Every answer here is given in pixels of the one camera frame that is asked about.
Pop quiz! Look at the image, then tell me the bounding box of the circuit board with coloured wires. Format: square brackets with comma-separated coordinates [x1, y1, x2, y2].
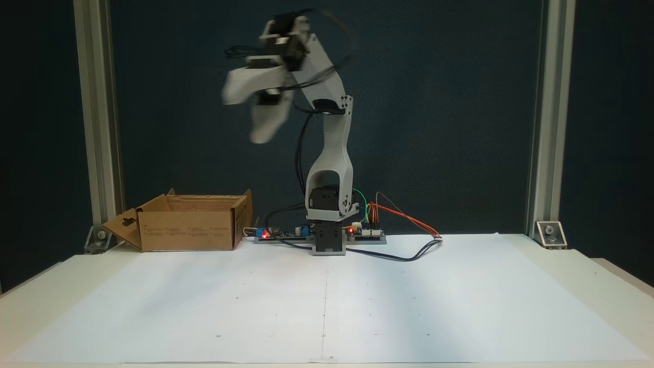
[347, 222, 385, 239]

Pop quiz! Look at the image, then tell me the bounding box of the blue circuit board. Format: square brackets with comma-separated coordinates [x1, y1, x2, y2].
[255, 222, 313, 241]

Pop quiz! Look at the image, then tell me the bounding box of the orange wire bundle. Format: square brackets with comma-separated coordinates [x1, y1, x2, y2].
[370, 202, 441, 238]

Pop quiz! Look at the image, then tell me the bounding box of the metal corner bracket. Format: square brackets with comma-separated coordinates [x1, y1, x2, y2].
[535, 221, 568, 250]
[84, 225, 114, 255]

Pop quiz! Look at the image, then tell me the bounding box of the grey base plate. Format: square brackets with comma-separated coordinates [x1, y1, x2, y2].
[254, 235, 387, 245]

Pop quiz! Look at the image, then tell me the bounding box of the aluminium frame post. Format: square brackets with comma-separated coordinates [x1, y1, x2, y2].
[73, 0, 125, 241]
[525, 0, 576, 238]

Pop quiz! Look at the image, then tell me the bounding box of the green wire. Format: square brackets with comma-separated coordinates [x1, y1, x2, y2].
[352, 188, 370, 224]

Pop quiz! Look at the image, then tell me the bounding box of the black cable with white connector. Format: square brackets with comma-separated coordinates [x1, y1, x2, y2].
[263, 236, 443, 262]

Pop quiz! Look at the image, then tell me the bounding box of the black forearm cable loop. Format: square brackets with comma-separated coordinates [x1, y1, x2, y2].
[306, 7, 359, 73]

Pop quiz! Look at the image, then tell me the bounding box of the large white paper sheet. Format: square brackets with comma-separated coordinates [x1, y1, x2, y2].
[8, 233, 649, 364]

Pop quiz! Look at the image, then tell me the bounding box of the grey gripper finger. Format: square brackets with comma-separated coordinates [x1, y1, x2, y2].
[249, 101, 295, 145]
[221, 66, 287, 106]

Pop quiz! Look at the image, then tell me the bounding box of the open cardboard box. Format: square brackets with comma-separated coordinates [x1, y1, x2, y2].
[102, 189, 253, 252]

